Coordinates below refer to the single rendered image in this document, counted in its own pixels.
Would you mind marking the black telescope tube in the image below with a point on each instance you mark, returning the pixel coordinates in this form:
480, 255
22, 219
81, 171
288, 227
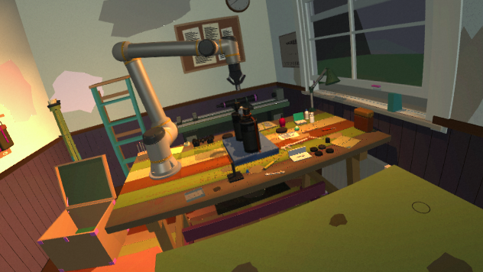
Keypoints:
237, 100

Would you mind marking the grey eye chart poster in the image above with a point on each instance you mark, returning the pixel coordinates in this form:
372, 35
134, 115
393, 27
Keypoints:
288, 49

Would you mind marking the white open card box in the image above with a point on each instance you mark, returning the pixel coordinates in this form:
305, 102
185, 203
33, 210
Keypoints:
300, 153

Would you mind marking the white small bottle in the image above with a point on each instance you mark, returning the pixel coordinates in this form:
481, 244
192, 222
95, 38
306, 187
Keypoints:
311, 117
306, 114

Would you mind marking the white small tool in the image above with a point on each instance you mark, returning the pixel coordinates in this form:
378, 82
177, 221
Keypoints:
274, 173

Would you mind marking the green desk lamp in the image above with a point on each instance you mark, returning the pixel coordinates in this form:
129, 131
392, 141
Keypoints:
320, 81

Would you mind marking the wooden workbench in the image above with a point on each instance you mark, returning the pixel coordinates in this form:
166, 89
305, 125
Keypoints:
241, 169

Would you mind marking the black round disc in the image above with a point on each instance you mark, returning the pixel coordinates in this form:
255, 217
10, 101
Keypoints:
281, 130

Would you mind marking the olive green table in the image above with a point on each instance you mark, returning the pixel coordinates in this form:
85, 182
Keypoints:
339, 226

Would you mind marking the brown cork notice board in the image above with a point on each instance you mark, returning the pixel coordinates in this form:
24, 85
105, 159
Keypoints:
188, 56

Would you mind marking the white printed card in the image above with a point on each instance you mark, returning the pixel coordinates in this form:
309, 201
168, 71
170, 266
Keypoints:
288, 135

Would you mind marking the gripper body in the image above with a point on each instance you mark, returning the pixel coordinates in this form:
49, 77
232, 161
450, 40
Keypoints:
234, 70

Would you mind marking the teal wooden ladder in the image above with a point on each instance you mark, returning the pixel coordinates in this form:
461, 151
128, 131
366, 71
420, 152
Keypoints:
117, 120

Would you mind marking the dark green optical rail bench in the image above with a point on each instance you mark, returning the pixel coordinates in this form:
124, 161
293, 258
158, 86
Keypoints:
234, 113

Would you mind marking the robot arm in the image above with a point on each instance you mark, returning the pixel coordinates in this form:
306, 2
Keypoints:
151, 102

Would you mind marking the orange open wooden crate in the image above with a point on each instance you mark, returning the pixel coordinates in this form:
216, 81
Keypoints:
81, 222

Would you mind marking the black tripod adapter stud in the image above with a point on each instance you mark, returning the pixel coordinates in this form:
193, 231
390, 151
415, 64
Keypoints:
234, 174

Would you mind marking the round wall clock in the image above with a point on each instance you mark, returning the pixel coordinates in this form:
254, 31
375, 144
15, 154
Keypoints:
237, 3

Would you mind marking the yellow green measuring staff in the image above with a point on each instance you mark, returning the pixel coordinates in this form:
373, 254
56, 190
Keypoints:
66, 128

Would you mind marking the blue grey base slab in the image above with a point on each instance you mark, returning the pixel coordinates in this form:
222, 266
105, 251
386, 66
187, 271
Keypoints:
250, 151

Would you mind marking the teal small box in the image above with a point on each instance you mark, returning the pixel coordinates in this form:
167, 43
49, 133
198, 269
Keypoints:
394, 102

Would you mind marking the red round object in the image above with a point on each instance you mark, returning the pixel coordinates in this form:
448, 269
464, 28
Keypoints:
282, 122

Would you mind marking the red pen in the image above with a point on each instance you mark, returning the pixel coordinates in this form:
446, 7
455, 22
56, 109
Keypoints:
328, 129

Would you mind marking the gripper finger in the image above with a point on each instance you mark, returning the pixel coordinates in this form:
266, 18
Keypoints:
229, 80
241, 79

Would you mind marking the white framed window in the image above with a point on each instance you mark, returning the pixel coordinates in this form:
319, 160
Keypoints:
369, 49

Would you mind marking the grey blue label plate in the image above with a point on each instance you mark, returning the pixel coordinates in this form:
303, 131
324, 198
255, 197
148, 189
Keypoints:
194, 194

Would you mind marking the brown wooden box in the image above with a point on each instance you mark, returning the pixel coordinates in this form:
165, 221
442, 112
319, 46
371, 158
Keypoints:
363, 119

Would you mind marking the yellow pencil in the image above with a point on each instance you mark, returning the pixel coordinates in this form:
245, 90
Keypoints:
269, 164

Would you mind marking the tan paper sheet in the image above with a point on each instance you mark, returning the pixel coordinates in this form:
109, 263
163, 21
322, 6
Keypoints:
346, 141

